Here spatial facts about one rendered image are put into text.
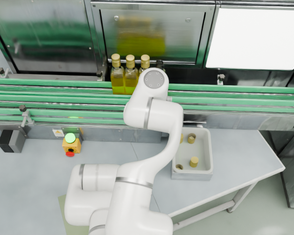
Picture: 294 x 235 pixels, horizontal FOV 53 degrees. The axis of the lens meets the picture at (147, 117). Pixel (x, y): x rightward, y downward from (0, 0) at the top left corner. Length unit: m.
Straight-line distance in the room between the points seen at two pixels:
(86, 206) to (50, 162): 0.63
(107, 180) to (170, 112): 0.34
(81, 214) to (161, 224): 0.27
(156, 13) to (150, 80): 0.54
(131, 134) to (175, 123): 0.70
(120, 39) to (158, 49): 0.17
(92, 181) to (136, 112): 0.32
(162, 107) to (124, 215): 0.25
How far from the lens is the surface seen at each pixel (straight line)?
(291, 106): 1.45
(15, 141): 1.44
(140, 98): 0.68
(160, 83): 0.70
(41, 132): 1.45
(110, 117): 1.28
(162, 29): 1.25
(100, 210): 0.83
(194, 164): 1.32
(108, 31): 1.27
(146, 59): 1.17
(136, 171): 0.63
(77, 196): 0.86
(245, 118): 1.44
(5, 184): 1.46
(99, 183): 0.91
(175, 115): 0.67
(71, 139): 1.35
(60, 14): 1.31
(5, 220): 1.40
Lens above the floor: 1.98
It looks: 56 degrees down
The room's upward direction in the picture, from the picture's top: straight up
